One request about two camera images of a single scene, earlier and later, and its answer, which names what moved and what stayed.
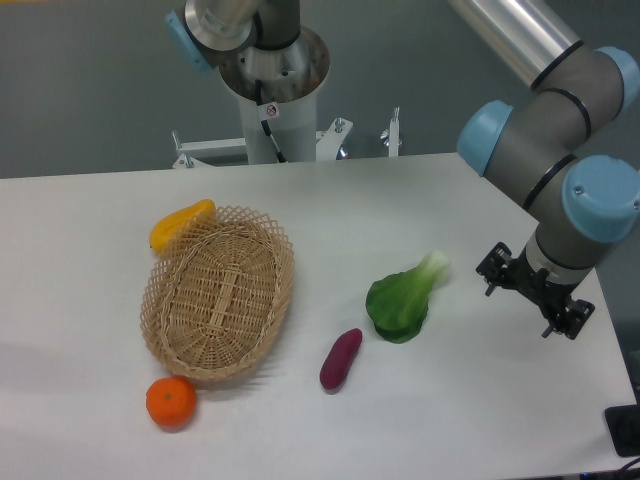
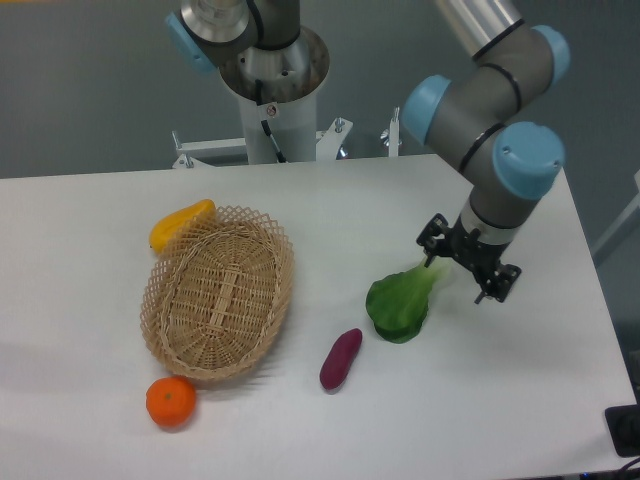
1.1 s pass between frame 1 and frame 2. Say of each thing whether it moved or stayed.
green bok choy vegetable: stayed
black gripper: moved
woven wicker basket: stayed
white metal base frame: stayed
